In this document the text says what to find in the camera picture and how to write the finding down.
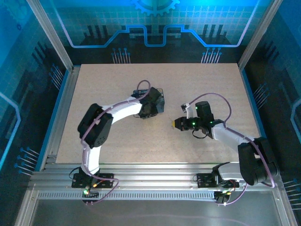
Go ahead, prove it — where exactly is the blue starry print box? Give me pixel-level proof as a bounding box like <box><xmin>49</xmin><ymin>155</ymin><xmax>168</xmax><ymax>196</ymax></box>
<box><xmin>133</xmin><ymin>88</ymin><xmax>166</xmax><ymax>113</ymax></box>

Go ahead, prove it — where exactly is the grey metal front plate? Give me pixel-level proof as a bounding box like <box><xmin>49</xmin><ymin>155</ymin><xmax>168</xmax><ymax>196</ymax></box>
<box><xmin>14</xmin><ymin>188</ymin><xmax>298</xmax><ymax>226</ymax></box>

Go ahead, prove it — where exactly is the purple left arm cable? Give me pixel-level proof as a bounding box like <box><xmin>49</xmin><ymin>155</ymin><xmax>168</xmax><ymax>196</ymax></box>
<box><xmin>80</xmin><ymin>80</ymin><xmax>151</xmax><ymax>206</ymax></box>

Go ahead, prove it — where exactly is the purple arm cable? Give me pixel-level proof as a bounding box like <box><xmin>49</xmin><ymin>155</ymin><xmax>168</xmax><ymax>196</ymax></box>
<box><xmin>188</xmin><ymin>92</ymin><xmax>276</xmax><ymax>206</ymax></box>
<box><xmin>80</xmin><ymin>80</ymin><xmax>151</xmax><ymax>206</ymax></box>

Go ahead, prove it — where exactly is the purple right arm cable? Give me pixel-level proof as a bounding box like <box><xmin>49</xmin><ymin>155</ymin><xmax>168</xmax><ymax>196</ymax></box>
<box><xmin>188</xmin><ymin>92</ymin><xmax>276</xmax><ymax>206</ymax></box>

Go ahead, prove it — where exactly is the aluminium front frame rail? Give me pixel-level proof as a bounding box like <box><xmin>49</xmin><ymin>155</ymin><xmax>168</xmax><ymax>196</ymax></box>
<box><xmin>28</xmin><ymin>162</ymin><xmax>283</xmax><ymax>192</ymax></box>

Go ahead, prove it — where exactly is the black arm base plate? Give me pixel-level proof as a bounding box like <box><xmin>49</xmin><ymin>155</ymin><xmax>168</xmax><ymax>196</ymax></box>
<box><xmin>196</xmin><ymin>173</ymin><xmax>240</xmax><ymax>189</ymax></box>
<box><xmin>71</xmin><ymin>173</ymin><xmax>115</xmax><ymax>189</ymax></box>

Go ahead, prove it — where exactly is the slotted grey cable duct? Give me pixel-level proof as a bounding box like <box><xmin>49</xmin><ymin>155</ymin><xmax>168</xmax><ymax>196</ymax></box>
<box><xmin>37</xmin><ymin>190</ymin><xmax>218</xmax><ymax>201</ymax></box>

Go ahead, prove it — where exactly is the aluminium side frame rail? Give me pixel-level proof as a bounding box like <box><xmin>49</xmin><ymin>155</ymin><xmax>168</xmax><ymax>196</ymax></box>
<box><xmin>39</xmin><ymin>65</ymin><xmax>81</xmax><ymax>171</ymax></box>

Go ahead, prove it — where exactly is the aluminium frame post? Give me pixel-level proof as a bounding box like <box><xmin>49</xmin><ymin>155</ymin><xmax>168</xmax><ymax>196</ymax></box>
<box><xmin>26</xmin><ymin>0</ymin><xmax>75</xmax><ymax>72</ymax></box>
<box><xmin>237</xmin><ymin>0</ymin><xmax>284</xmax><ymax>71</ymax></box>

